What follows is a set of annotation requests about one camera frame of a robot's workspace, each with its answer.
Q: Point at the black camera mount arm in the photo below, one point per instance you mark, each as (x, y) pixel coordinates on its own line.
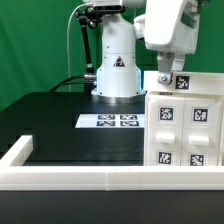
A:
(87, 19)

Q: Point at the white marker base plate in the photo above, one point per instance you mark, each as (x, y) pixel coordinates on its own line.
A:
(110, 121)

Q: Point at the white cabinet top block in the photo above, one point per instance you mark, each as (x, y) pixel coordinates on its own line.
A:
(187, 82)

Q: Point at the white cabinet door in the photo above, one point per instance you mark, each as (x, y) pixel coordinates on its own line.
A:
(201, 132)
(164, 133)

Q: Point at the white cabinet body box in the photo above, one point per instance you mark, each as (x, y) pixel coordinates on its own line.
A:
(182, 96)

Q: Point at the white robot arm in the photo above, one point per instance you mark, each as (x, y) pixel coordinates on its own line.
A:
(118, 79)

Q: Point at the white U-shaped border frame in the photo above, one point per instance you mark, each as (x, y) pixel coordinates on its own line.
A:
(16, 175)

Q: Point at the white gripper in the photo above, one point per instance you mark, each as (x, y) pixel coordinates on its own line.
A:
(171, 26)

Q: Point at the black camera on mount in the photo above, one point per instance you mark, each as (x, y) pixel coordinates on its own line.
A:
(106, 6)

